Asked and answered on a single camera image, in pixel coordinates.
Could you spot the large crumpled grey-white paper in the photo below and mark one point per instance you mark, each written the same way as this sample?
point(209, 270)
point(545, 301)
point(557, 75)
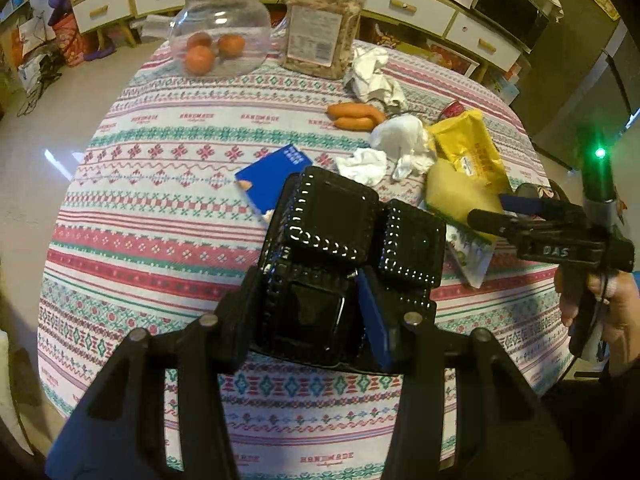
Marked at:
point(372, 77)

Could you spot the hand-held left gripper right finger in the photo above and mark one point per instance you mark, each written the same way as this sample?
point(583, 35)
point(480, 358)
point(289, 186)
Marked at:
point(375, 310)

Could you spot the yellow green snack packet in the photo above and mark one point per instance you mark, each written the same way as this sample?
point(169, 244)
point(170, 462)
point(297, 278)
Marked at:
point(457, 190)

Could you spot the person's right hand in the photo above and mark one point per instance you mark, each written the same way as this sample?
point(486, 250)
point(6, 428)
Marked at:
point(617, 305)

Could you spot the orange fruit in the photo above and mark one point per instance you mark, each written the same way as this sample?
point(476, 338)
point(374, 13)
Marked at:
point(231, 46)
point(200, 61)
point(201, 40)

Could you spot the red patterned bag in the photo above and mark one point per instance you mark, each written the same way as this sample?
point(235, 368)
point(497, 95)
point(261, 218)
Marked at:
point(72, 40)

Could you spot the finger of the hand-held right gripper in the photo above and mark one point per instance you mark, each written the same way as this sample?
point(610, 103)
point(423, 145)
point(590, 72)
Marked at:
point(525, 205)
point(492, 222)

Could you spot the red can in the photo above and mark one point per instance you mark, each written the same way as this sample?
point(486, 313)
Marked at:
point(456, 108)

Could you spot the glass jar with wooden lid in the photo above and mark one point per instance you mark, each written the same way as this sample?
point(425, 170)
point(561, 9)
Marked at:
point(220, 10)

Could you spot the white tissue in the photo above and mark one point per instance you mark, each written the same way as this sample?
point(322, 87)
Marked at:
point(402, 135)
point(361, 164)

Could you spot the blue booklet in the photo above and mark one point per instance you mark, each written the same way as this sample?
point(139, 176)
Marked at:
point(272, 175)

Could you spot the black plastic food tray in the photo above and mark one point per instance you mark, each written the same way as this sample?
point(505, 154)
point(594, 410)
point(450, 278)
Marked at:
point(325, 230)

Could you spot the orange carrot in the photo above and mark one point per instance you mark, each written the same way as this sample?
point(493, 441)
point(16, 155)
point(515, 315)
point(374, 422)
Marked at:
point(352, 109)
point(354, 124)

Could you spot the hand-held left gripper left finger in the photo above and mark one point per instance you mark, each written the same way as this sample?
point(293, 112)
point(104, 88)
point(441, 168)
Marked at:
point(247, 305)

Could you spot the grey refrigerator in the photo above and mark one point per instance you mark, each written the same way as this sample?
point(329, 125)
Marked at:
point(590, 90)

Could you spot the white drawer cabinet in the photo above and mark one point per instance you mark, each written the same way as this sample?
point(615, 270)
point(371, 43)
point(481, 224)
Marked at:
point(400, 5)

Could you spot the clear plastic snack jar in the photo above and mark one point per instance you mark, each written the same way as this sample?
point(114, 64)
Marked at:
point(322, 20)

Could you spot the black microwave oven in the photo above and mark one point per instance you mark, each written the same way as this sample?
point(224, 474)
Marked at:
point(515, 10)

